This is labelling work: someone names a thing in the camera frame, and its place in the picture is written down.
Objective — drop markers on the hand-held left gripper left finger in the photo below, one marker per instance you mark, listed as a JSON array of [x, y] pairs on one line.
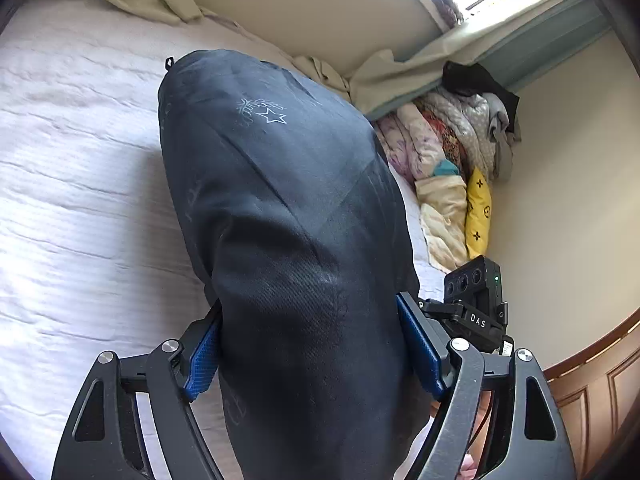
[[202, 360]]

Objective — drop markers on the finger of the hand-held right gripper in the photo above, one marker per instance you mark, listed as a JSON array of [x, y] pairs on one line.
[[442, 310]]

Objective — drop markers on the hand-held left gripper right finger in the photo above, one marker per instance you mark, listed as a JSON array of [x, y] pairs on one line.
[[420, 345]]

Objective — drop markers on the black printed coat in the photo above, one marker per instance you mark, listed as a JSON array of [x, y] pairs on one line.
[[290, 210]]

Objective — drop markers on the cream blanket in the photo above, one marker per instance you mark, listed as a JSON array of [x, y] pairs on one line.
[[442, 210]]

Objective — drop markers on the yellow patterned pillow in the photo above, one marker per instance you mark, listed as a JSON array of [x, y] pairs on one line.
[[477, 210]]

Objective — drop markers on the brown wooden panel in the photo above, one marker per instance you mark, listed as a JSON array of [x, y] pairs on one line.
[[600, 395]]

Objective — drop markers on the pink floral blanket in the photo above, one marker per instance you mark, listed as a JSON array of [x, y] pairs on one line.
[[405, 150]]

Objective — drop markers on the colourful patchwork blanket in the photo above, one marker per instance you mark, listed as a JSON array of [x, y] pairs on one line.
[[447, 135]]

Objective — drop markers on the grey garment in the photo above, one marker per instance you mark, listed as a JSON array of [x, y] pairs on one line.
[[502, 130]]

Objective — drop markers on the grey dotted quilt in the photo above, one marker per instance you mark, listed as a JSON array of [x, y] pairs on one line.
[[470, 115]]

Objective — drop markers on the white quilted bed cover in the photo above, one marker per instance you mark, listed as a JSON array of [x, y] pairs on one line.
[[75, 185]]

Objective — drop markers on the black garment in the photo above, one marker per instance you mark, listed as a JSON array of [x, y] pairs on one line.
[[470, 80]]

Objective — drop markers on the beige curtain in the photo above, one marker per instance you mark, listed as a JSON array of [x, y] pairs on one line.
[[390, 70]]

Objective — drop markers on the teal curtain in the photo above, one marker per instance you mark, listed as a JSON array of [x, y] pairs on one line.
[[525, 60]]

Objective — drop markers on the dark fluffy bundle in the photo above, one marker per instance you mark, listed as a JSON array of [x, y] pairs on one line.
[[442, 0]]

